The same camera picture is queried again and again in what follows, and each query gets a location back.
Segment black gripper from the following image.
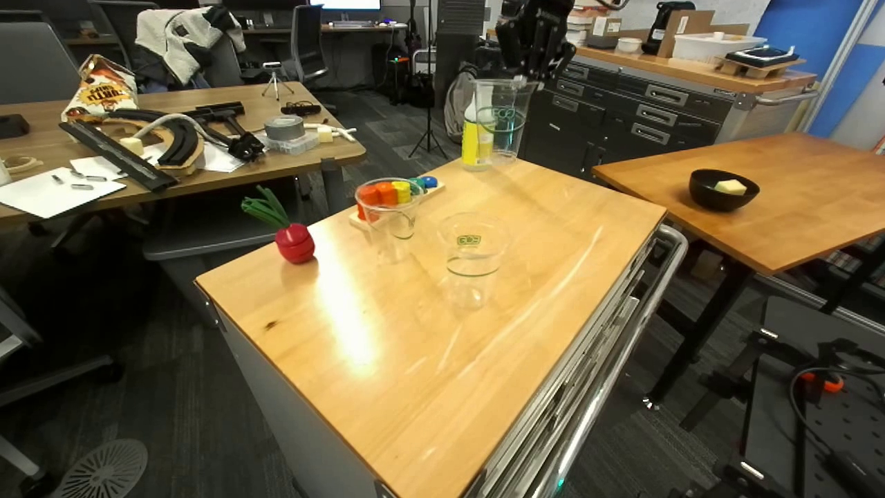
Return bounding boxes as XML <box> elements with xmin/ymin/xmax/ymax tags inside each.
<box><xmin>495</xmin><ymin>0</ymin><xmax>582</xmax><ymax>89</ymax></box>

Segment clear plastic cup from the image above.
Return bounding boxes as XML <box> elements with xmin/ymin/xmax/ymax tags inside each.
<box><xmin>354</xmin><ymin>175</ymin><xmax>424</xmax><ymax>246</ymax></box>
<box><xmin>470</xmin><ymin>76</ymin><xmax>540</xmax><ymax>168</ymax></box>
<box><xmin>438</xmin><ymin>211</ymin><xmax>511</xmax><ymax>313</ymax></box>

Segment white desk fan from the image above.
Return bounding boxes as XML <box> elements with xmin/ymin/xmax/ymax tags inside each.
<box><xmin>441</xmin><ymin>69</ymin><xmax>478</xmax><ymax>141</ymax></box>

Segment black drawer cabinet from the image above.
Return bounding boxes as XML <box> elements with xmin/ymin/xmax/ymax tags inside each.
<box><xmin>515</xmin><ymin>40</ymin><xmax>821</xmax><ymax>181</ymax></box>

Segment white yellow spray bottle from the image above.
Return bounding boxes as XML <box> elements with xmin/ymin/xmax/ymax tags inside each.
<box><xmin>460</xmin><ymin>78</ymin><xmax>502</xmax><ymax>172</ymax></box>

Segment cardboard box on cabinet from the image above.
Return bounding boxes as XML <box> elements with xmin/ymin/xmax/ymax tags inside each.
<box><xmin>657</xmin><ymin>9</ymin><xmax>720</xmax><ymax>62</ymax></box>

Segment red toy peg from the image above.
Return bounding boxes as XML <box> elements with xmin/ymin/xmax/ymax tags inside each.
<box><xmin>358</xmin><ymin>182</ymin><xmax>383</xmax><ymax>221</ymax></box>

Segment black bowl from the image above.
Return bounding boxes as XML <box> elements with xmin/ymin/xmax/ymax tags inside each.
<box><xmin>687</xmin><ymin>167</ymin><xmax>764</xmax><ymax>215</ymax></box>

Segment black office chair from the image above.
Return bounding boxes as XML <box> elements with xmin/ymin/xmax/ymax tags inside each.
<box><xmin>260</xmin><ymin>2</ymin><xmax>332</xmax><ymax>91</ymax></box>

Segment grey tape roll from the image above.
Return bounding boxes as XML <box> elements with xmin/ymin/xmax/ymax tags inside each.
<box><xmin>262</xmin><ymin>114</ymin><xmax>309</xmax><ymax>156</ymax></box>

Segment long wooden office desk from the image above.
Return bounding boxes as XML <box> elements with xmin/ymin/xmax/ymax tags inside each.
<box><xmin>0</xmin><ymin>80</ymin><xmax>369</xmax><ymax>228</ymax></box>

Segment square wooden table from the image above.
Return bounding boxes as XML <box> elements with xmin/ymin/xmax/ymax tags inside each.
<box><xmin>592</xmin><ymin>134</ymin><xmax>885</xmax><ymax>412</ymax></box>

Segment red toy radish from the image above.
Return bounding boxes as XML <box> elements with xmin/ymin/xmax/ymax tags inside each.
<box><xmin>240</xmin><ymin>186</ymin><xmax>318</xmax><ymax>268</ymax></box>

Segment wooden top tool cart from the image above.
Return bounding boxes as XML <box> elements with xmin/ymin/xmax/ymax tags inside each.
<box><xmin>193</xmin><ymin>149</ymin><xmax>692</xmax><ymax>498</ymax></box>

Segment black handheld tool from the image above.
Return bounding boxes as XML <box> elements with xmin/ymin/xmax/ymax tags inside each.
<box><xmin>108</xmin><ymin>99</ymin><xmax>268</xmax><ymax>167</ymax></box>

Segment white jacket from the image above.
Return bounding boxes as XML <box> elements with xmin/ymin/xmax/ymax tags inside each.
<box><xmin>134</xmin><ymin>6</ymin><xmax>249</xmax><ymax>89</ymax></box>

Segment snack chips bag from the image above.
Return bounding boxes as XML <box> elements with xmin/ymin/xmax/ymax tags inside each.
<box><xmin>58</xmin><ymin>53</ymin><xmax>142</xmax><ymax>127</ymax></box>

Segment black perforated platform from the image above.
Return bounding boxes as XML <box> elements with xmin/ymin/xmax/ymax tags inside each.
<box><xmin>740</xmin><ymin>290</ymin><xmax>885</xmax><ymax>498</ymax></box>

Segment white paper sheets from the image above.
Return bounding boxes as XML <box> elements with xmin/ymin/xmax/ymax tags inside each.
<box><xmin>0</xmin><ymin>153</ymin><xmax>130</xmax><ymax>221</ymax></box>

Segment round floor fan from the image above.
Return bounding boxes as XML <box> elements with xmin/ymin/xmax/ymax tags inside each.
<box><xmin>47</xmin><ymin>438</ymin><xmax>153</xmax><ymax>498</ymax></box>

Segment black camera tripod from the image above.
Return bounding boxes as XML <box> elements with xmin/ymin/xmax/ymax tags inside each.
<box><xmin>408</xmin><ymin>0</ymin><xmax>455</xmax><ymax>164</ymax></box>

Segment white cable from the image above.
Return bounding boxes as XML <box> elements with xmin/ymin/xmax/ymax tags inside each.
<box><xmin>130</xmin><ymin>110</ymin><xmax>210</xmax><ymax>149</ymax></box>

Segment orange clamp handle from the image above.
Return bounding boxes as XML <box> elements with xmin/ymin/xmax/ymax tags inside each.
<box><xmin>798</xmin><ymin>367</ymin><xmax>849</xmax><ymax>399</ymax></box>

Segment long black rail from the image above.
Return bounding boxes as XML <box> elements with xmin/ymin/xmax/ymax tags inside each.
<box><xmin>58</xmin><ymin>118</ymin><xmax>179</xmax><ymax>195</ymax></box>

